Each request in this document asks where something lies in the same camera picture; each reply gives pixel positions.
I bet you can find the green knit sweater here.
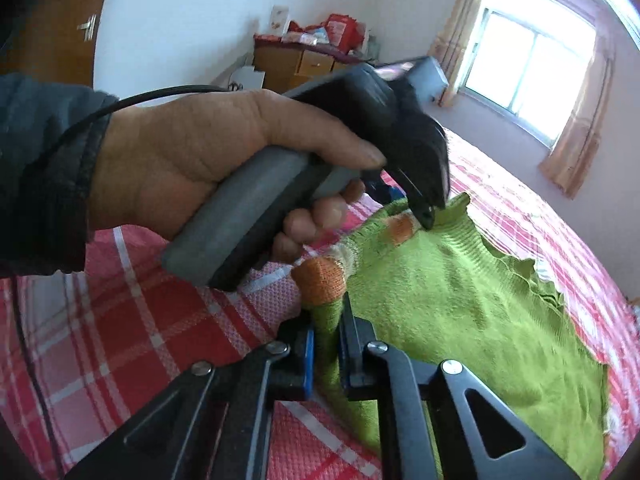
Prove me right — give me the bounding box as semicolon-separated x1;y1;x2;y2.
292;194;608;479

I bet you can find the dark jacket sleeve forearm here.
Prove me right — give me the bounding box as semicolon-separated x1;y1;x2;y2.
1;74;117;278

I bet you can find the person's left hand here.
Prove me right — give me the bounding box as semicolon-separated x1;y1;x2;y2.
88;90;385;240

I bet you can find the red plaid bed sheet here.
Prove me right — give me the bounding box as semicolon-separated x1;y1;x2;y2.
1;134;639;479

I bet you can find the wooden desk with drawers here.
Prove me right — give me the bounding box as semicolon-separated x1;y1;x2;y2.
253;35;360;93

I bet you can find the red gift bag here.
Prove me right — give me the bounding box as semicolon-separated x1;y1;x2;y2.
323;13;366;53

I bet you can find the left beige curtain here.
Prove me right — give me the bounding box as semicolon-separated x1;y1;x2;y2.
428;0;482;107

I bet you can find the beige curtain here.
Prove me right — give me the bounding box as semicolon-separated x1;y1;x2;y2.
428;0;482;107
538;48;614;200

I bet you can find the right beige curtain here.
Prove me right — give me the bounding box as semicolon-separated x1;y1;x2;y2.
538;48;614;200

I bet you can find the window with bright light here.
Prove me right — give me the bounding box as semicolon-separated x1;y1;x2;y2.
464;0;597;148

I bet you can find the wooden door with handle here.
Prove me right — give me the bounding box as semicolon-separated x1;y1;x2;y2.
1;0;104;87

